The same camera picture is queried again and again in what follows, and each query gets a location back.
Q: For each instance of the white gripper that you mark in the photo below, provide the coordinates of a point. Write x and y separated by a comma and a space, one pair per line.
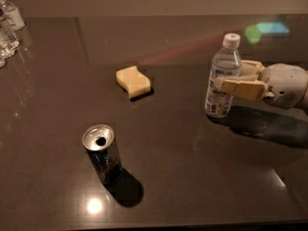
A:
286, 84

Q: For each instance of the blue label plastic water bottle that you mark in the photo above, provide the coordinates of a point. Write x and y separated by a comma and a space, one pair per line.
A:
225, 64

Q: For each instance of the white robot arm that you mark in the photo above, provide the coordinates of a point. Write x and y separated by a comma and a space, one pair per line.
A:
282, 86

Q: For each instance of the white label bottle background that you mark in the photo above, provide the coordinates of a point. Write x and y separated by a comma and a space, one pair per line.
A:
12, 13

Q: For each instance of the yellow sponge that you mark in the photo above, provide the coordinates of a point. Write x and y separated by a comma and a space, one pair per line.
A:
133, 81

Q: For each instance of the open dark soda can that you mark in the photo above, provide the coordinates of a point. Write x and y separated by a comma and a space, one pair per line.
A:
100, 143

